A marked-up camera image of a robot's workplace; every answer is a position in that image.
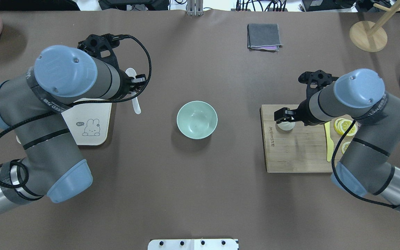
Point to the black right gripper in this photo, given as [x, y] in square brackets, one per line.
[301, 112]

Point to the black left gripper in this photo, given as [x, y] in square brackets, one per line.
[125, 85]

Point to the white steamed bun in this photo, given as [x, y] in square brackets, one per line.
[286, 126]

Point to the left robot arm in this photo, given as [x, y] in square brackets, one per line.
[32, 104]

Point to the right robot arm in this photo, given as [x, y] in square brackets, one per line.
[363, 171]

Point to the mint green bowl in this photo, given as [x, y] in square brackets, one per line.
[197, 120]

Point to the top stacked lemon slice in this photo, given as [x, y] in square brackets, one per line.
[337, 125]

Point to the stacked lemon slice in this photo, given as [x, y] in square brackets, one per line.
[352, 130]
[337, 125]

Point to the bamboo cutting board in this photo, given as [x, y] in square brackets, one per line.
[300, 150]

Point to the yellow plastic knife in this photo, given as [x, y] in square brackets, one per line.
[329, 142]

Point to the lower stacked lemon slice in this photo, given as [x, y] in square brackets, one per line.
[352, 130]

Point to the single lemon slice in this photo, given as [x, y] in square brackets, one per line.
[344, 147]

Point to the cream rabbit tray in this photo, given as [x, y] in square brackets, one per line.
[88, 123]

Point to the grey and pink cloths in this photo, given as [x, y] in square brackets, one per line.
[264, 37]

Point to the wooden mug tree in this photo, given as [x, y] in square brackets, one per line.
[370, 36]

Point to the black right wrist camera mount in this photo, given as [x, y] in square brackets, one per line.
[316, 81]

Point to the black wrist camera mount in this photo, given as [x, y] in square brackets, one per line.
[101, 47]
[316, 81]

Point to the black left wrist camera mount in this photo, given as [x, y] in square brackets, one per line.
[101, 47]

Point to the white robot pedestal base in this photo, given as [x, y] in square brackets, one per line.
[194, 244]

